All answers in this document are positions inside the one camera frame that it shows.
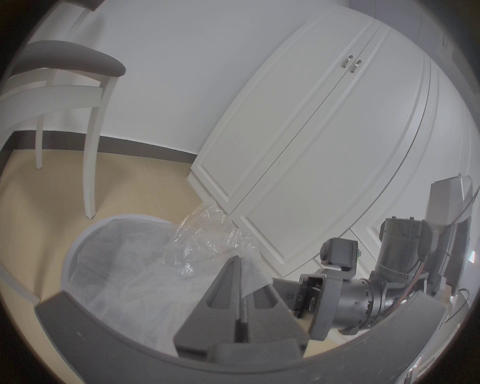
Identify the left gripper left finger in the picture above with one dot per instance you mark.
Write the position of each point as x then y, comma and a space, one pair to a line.
210, 322

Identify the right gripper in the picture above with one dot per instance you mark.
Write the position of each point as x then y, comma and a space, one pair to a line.
348, 303

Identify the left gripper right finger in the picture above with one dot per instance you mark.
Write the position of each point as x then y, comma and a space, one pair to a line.
273, 318

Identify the clear plastic bag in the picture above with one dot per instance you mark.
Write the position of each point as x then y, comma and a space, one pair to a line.
150, 285

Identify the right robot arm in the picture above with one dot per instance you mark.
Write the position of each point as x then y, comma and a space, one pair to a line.
401, 243

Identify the grey trash bin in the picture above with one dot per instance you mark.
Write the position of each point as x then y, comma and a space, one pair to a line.
75, 247

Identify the white wardrobe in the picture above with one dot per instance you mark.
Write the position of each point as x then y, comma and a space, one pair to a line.
318, 131

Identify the white chair with grey cushions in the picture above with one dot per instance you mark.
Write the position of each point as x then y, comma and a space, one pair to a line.
75, 62

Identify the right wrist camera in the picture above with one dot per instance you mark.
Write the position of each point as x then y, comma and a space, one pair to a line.
339, 253

